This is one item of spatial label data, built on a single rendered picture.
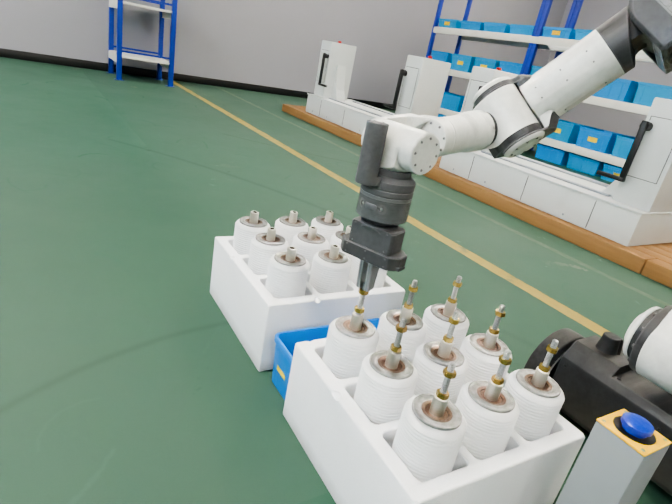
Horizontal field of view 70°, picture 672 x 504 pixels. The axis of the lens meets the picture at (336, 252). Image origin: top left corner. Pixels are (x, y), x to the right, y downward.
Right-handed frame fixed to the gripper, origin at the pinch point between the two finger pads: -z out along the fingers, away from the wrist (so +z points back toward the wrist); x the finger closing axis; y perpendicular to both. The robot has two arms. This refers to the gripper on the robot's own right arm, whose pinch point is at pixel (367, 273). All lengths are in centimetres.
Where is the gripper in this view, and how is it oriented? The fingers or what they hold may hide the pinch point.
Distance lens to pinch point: 86.3
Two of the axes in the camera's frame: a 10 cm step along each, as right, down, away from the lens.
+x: 7.9, 3.6, -4.9
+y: 5.8, -2.1, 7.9
